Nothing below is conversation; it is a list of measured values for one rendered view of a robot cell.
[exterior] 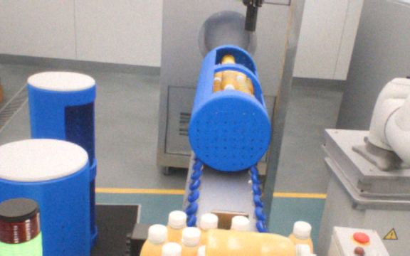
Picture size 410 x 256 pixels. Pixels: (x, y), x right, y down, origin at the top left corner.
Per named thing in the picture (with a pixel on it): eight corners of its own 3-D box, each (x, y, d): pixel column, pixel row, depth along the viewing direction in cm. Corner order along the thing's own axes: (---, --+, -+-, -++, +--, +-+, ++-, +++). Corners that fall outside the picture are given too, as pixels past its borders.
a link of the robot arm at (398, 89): (407, 136, 164) (425, 75, 155) (428, 158, 147) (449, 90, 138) (361, 131, 163) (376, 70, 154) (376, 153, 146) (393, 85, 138)
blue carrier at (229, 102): (254, 99, 244) (257, 45, 232) (269, 173, 163) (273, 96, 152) (201, 98, 243) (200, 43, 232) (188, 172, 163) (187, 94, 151)
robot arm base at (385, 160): (386, 141, 173) (389, 128, 170) (428, 168, 154) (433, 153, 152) (343, 144, 166) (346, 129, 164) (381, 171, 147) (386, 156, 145)
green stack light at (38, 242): (48, 248, 81) (47, 224, 79) (33, 272, 75) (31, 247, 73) (8, 246, 80) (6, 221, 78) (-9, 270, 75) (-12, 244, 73)
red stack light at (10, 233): (46, 223, 79) (45, 203, 77) (31, 246, 73) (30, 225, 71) (6, 221, 78) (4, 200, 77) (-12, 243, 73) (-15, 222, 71)
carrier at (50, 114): (30, 259, 232) (92, 259, 237) (18, 89, 198) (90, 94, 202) (45, 227, 258) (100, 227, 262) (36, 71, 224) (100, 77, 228)
